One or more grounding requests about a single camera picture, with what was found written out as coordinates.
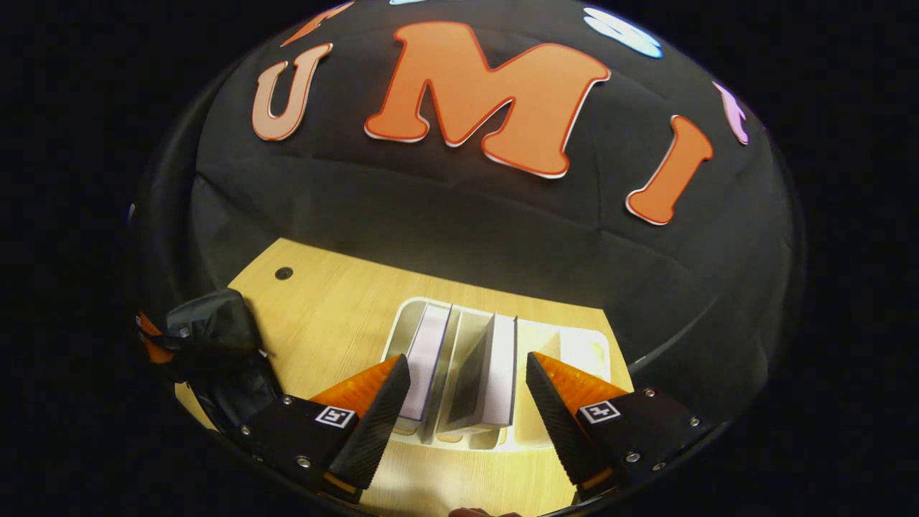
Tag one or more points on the black schoolbag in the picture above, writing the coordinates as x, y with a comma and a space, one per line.
215, 337

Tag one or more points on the grey portrait cover book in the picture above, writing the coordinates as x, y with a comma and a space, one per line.
495, 373

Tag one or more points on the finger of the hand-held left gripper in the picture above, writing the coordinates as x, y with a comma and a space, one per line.
151, 341

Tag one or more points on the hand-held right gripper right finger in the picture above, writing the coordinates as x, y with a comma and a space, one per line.
556, 424

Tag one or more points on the blue cover book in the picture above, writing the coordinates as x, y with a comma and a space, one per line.
427, 359

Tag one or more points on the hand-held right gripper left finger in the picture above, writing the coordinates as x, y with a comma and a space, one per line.
377, 424

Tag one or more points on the white bookshelf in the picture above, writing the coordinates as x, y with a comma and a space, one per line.
585, 352

